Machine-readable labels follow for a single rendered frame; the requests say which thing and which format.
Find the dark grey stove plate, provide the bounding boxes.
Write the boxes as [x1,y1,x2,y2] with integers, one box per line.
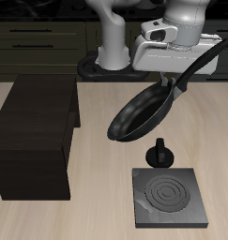
[131,167,209,229]

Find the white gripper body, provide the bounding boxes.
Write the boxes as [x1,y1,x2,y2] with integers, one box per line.
[130,33,223,76]

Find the black frying pan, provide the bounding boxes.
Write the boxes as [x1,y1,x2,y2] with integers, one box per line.
[106,37,228,143]

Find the dark wooden cabinet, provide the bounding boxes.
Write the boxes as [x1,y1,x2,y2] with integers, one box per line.
[0,73,82,202]

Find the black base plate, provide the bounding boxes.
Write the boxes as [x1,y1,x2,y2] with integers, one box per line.
[76,51,151,83]

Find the dark kitchen cupboards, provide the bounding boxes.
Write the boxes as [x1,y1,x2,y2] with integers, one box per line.
[0,0,228,83]

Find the round black stove knob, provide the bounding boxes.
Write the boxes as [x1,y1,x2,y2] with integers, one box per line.
[144,137,175,169]

